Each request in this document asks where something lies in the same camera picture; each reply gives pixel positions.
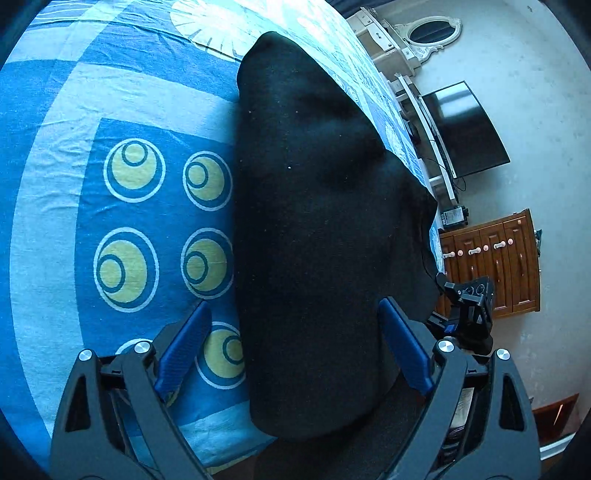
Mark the brown wooden cabinet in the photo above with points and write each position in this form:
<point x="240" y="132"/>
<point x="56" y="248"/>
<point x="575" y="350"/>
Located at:
<point x="503" y="267"/>

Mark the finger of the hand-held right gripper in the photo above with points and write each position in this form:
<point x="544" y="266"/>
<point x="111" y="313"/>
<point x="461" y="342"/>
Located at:
<point x="442" y="281"/>

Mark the cream dressing table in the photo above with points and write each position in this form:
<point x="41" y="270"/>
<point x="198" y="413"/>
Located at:
<point x="378" y="39"/>

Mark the white television stand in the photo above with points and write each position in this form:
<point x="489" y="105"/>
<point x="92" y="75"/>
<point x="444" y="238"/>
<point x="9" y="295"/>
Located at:
<point x="436" y="147"/>

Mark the white oval vanity mirror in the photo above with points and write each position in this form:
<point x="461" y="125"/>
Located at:
<point x="431" y="33"/>

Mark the black electronic box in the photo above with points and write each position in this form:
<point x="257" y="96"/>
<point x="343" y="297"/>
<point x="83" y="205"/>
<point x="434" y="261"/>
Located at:
<point x="453" y="218"/>

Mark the blue patterned bed sheet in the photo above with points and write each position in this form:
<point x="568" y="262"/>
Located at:
<point x="115" y="115"/>

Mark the black flat television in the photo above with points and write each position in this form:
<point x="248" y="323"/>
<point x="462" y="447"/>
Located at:
<point x="466" y="129"/>

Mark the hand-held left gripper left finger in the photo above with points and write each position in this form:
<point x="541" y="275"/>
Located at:
<point x="184" y="350"/>

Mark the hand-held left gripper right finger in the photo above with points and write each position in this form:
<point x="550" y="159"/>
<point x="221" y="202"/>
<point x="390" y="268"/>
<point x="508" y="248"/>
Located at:
<point x="406" y="350"/>

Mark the black pants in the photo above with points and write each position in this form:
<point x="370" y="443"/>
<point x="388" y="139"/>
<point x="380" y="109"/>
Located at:
<point x="314" y="230"/>

